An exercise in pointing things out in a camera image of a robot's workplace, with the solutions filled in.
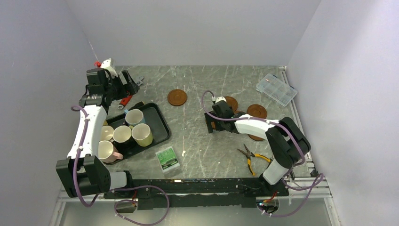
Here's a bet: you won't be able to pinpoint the brown coaster two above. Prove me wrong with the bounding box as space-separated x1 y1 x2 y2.
224 96 239 112

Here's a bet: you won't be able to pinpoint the light blue mug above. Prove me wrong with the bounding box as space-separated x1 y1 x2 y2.
124 109 145 127

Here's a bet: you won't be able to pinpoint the brown coaster five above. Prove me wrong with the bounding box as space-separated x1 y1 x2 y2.
247 104 267 119

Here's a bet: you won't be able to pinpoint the brown coaster six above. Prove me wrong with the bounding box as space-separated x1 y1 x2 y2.
248 135 264 141

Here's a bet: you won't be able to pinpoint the brown coaster one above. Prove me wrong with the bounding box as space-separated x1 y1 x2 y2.
167 89 187 106

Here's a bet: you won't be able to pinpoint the black mug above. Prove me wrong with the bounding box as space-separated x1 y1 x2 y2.
113 125 136 152

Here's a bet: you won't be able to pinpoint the yellow-green mug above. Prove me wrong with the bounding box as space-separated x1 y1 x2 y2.
132 123 153 147

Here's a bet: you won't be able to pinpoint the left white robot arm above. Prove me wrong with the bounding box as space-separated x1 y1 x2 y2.
56 68 139 198

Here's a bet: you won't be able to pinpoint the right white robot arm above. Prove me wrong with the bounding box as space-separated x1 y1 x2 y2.
204 100 311 195

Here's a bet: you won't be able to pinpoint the orange-yellow mug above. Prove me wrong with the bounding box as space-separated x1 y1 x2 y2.
100 125 114 142

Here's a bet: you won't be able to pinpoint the black plastic tray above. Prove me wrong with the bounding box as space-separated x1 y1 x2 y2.
113 102 171 160

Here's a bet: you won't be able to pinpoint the clear plastic organizer box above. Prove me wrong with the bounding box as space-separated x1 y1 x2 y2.
255 73 298 107

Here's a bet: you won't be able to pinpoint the pink mug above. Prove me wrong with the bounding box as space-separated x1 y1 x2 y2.
98 140 124 163

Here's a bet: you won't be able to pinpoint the green screw box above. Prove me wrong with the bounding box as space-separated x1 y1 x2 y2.
155 146 181 174

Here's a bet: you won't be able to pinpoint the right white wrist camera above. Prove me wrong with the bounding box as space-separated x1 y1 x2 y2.
212 97 227 104

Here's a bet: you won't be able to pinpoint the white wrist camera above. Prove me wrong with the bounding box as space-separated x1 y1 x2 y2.
212 97 227 104
94 58 119 79

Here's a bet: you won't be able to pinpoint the red handled wrench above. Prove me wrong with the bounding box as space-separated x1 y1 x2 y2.
117 76 144 110

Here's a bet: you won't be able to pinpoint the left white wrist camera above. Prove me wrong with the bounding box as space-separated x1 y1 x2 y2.
94 58 119 79

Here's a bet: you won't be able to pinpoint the yellow handled pliers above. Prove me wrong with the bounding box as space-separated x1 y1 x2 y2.
237 144 273 177

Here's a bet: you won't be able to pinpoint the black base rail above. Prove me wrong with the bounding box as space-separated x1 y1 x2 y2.
104 178 289 210

